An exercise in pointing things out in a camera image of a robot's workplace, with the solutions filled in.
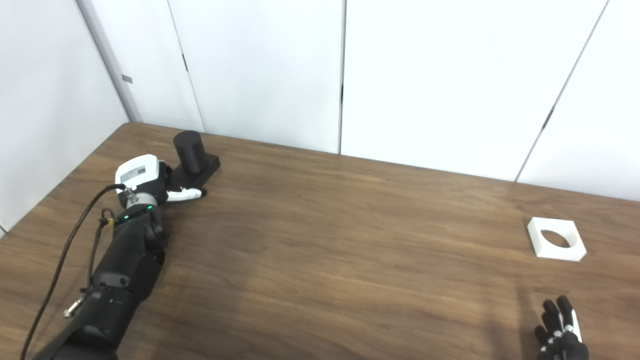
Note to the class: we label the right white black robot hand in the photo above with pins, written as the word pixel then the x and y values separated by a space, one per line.
pixel 565 347

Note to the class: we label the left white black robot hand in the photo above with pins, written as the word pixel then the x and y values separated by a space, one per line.
pixel 137 172

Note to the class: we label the black peg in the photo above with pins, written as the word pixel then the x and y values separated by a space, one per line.
pixel 191 150

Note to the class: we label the white square piece with hole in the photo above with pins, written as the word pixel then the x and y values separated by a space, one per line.
pixel 560 252

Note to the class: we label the grey wall corner post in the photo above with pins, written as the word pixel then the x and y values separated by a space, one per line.
pixel 107 55

